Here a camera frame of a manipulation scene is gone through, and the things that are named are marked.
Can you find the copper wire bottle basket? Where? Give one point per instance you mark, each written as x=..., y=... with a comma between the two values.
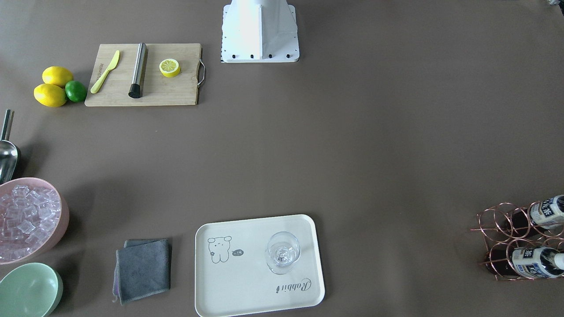
x=498, y=233

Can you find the steel muddler black tip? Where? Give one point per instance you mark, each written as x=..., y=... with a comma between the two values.
x=136, y=87

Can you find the tea bottle upper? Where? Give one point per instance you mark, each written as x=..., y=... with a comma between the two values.
x=540, y=216

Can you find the half lemon slice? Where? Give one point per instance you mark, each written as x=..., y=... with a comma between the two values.
x=169, y=68

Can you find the pink bowl of ice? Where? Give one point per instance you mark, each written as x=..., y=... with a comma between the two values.
x=34, y=217

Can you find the yellow lemon upper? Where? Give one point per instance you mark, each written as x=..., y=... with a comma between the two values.
x=57, y=75

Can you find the green bowl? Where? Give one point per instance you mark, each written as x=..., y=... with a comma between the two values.
x=31, y=290

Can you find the steel ice scoop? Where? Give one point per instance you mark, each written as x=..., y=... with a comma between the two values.
x=9, y=153

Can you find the tea bottle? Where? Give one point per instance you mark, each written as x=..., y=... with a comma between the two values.
x=540, y=216
x=527, y=262

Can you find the yellow lemon lower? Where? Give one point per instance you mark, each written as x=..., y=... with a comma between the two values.
x=50, y=95

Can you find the grey folded cloth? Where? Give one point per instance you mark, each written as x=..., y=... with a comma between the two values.
x=142, y=269

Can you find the cream rabbit tray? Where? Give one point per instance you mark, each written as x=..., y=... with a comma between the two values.
x=232, y=277

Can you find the green lime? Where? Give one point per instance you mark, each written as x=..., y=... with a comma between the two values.
x=75, y=91

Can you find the yellow plastic knife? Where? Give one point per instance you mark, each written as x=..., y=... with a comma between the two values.
x=111, y=66

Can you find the bamboo cutting board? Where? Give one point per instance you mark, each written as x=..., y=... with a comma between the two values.
x=157, y=90

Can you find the yellow lemon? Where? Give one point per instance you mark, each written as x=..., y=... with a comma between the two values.
x=57, y=75
x=50, y=95

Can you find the clear wine glass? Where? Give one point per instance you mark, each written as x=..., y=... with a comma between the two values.
x=282, y=252

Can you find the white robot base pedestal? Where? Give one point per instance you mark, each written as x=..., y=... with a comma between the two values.
x=259, y=31

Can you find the tea bottle lower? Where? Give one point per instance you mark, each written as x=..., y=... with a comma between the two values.
x=527, y=262

